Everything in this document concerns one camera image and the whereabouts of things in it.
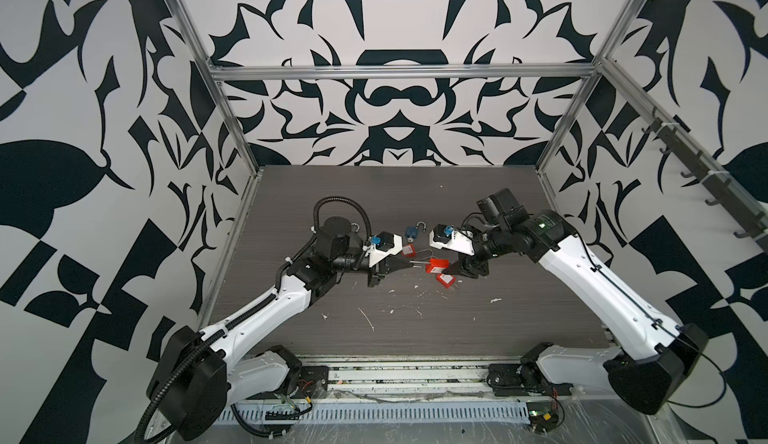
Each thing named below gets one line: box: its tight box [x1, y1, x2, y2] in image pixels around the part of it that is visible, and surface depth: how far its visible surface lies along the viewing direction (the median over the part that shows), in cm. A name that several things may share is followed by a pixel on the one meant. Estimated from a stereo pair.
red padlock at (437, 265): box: [426, 258, 451, 274], surface depth 71 cm
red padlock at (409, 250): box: [401, 244, 417, 257], surface depth 98 cm
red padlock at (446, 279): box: [436, 274, 456, 289], surface depth 91 cm
